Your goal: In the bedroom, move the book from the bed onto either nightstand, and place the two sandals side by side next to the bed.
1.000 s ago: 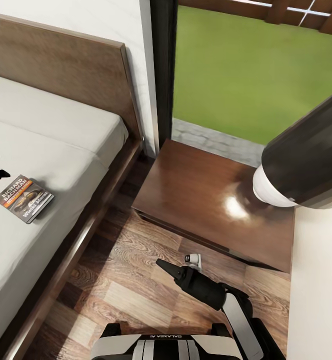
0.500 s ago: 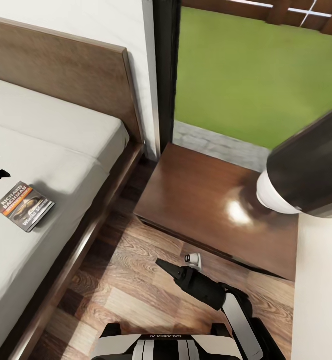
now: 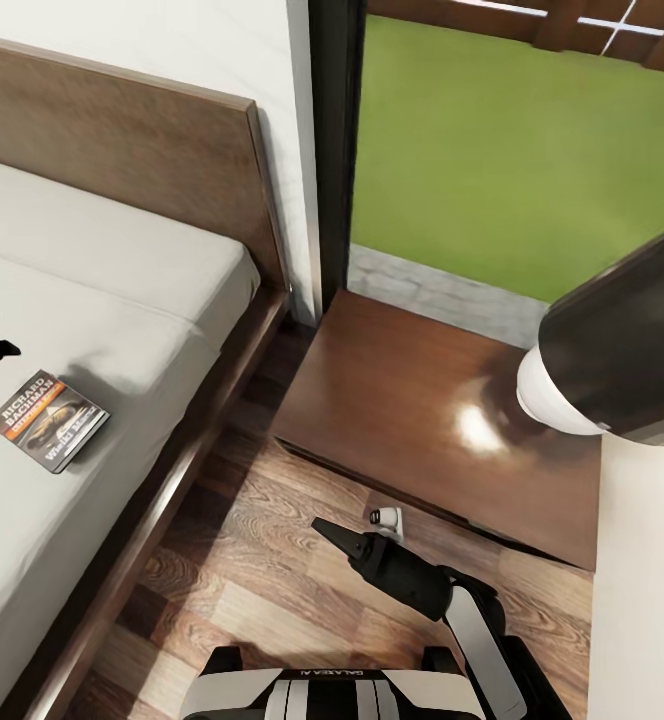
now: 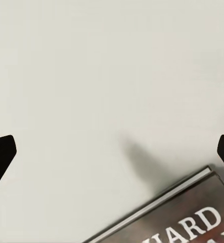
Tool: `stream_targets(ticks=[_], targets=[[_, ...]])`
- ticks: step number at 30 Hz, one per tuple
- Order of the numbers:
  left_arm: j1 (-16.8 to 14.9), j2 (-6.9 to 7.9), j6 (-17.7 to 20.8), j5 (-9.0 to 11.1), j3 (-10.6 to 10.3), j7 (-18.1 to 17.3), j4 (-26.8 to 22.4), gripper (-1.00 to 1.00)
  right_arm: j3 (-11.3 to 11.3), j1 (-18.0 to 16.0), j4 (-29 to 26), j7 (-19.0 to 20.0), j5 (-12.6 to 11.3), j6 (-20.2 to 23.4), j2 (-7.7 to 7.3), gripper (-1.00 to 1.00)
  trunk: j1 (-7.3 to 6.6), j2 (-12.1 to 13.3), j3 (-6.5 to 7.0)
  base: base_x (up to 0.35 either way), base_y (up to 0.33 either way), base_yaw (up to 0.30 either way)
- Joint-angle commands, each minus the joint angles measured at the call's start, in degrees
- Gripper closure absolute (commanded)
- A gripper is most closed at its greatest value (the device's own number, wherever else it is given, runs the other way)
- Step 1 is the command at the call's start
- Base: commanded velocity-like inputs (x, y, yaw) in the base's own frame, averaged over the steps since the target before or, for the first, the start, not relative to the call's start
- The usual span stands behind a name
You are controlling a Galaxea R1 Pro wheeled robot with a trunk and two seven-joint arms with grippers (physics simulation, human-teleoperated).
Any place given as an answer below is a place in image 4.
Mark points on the bed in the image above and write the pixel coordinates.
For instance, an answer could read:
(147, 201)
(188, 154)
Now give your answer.
(110, 103)

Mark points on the hardback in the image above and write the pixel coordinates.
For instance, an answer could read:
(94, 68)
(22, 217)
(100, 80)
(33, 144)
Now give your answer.
(191, 211)

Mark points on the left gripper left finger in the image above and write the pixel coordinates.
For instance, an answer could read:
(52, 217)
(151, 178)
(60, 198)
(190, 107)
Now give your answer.
(7, 153)

